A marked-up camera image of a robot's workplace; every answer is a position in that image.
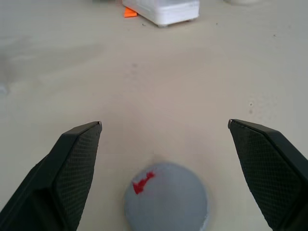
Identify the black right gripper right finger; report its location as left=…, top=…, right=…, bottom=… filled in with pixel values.
left=227, top=118, right=308, bottom=231

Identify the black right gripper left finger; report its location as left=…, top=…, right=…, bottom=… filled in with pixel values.
left=0, top=121, right=103, bottom=231

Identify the grey round disc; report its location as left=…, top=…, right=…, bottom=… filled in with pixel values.
left=123, top=162, right=209, bottom=231

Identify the orange plastic wedge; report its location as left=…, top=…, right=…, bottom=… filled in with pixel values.
left=124, top=6, right=139, bottom=18

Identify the white rectangular plastic case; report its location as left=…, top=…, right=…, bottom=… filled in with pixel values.
left=122, top=0, right=200, bottom=27

